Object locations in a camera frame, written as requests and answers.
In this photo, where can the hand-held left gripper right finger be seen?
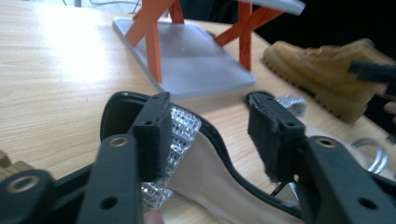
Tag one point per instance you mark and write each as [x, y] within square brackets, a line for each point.
[280, 140]

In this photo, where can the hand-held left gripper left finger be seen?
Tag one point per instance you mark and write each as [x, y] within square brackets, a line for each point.
[149, 146]

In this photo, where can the tan suede boot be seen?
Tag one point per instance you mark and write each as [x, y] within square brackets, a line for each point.
[311, 68]

